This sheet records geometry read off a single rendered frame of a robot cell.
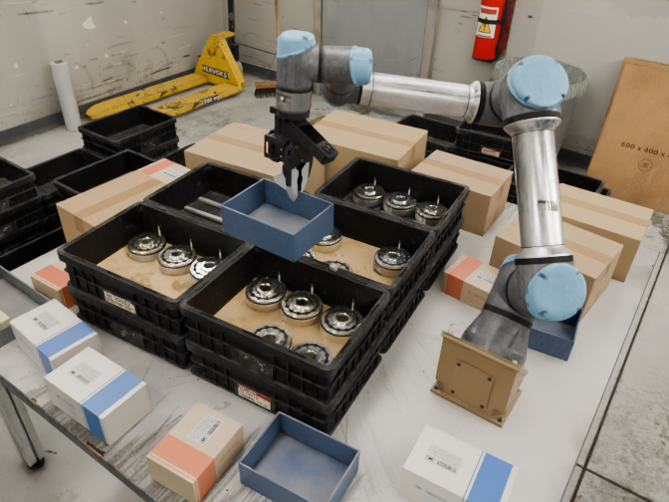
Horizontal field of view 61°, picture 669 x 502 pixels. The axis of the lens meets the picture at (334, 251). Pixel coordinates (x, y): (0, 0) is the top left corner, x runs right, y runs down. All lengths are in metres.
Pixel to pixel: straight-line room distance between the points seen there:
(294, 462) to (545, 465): 0.54
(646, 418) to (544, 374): 1.08
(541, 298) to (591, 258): 0.59
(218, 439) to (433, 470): 0.44
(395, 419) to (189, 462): 0.47
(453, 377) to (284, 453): 0.42
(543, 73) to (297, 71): 0.49
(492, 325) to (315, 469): 0.50
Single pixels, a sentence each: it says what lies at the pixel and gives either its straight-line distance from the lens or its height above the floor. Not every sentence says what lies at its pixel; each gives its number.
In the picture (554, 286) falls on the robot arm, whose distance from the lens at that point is 1.21.
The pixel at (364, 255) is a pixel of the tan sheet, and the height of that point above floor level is 0.83.
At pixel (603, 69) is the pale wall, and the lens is 4.20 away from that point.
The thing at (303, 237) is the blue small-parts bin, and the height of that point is 1.11.
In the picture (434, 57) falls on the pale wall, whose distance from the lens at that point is 4.57.
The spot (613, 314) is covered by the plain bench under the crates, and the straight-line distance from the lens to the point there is 1.86.
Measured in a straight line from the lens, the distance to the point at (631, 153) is 4.05.
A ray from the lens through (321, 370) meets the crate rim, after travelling 1.17.
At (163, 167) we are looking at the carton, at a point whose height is 0.85.
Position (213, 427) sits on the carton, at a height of 0.77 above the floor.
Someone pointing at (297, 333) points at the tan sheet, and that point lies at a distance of 1.39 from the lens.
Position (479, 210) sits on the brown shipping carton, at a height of 0.80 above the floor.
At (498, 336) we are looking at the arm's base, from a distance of 1.32.
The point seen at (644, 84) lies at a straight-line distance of 4.01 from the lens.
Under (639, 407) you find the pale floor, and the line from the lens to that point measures 2.66.
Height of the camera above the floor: 1.78
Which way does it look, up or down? 35 degrees down
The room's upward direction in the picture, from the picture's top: 2 degrees clockwise
